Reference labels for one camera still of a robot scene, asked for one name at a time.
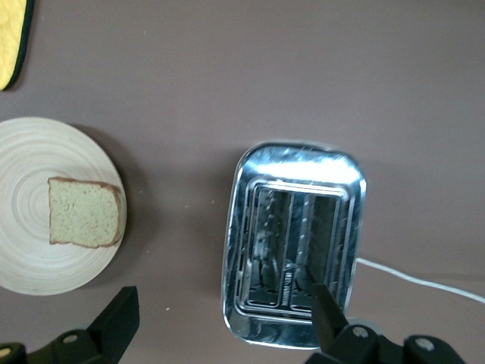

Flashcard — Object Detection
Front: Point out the slice of toast bread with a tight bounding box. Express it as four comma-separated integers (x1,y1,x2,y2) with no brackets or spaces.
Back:
47,176,126,249

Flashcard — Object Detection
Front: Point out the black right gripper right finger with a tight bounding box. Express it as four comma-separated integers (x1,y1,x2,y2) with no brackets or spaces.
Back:
302,283,465,364

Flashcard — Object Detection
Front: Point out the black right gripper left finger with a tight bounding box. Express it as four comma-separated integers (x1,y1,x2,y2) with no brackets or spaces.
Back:
0,286,140,364

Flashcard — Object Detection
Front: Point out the round light wooden plate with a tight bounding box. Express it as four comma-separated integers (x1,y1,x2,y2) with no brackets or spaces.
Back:
0,116,128,297

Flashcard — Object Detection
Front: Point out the yellow quilted oven mitt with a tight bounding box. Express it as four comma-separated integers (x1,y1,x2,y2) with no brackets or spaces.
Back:
0,0,36,92

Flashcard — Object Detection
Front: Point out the chrome and beige toaster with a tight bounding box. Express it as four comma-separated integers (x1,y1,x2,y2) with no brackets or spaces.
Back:
221,142,368,350

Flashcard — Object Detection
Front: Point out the white toaster power cord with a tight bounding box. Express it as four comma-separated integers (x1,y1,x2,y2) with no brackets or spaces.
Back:
355,256,485,304

